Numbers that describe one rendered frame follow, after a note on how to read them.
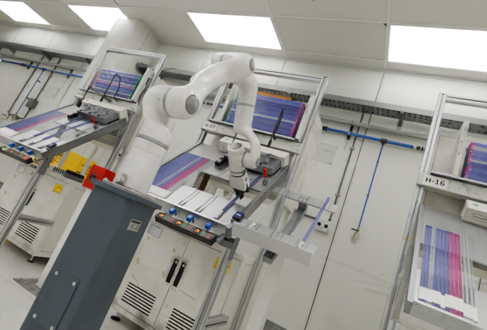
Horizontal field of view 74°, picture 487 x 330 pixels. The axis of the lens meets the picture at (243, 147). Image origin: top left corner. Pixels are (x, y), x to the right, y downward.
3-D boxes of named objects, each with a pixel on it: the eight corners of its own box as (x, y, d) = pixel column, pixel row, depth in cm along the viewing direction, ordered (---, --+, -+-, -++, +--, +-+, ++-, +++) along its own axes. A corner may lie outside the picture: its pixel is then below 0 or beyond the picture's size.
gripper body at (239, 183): (250, 169, 166) (251, 186, 173) (232, 164, 171) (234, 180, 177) (243, 177, 161) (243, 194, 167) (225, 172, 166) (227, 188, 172)
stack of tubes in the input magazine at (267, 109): (290, 137, 207) (304, 101, 214) (224, 121, 230) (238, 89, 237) (295, 145, 218) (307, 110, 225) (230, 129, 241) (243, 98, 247)
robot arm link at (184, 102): (157, 122, 124) (187, 128, 115) (146, 93, 118) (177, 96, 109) (233, 72, 156) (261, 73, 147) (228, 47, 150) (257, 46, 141)
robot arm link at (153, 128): (151, 139, 110) (180, 80, 116) (118, 132, 120) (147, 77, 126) (173, 154, 119) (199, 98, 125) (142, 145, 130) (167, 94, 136)
